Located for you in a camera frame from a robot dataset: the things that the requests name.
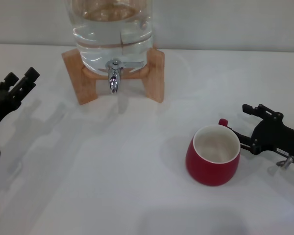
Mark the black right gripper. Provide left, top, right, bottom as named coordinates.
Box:
left=229, top=103, right=294, bottom=167

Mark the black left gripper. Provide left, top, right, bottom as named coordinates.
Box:
left=0, top=67, right=40, bottom=135

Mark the red ceramic cup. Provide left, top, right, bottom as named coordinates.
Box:
left=185, top=118, right=242, bottom=187

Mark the chrome faucet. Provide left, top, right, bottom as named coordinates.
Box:
left=105, top=58, right=144, bottom=96

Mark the wooden dispenser stand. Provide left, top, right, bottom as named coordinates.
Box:
left=61, top=47, right=165, bottom=106

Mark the glass water dispenser jar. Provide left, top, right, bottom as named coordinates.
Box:
left=68, top=0, right=154, bottom=74

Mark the grey cable with metal plug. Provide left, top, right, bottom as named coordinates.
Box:
left=276, top=156, right=294, bottom=170

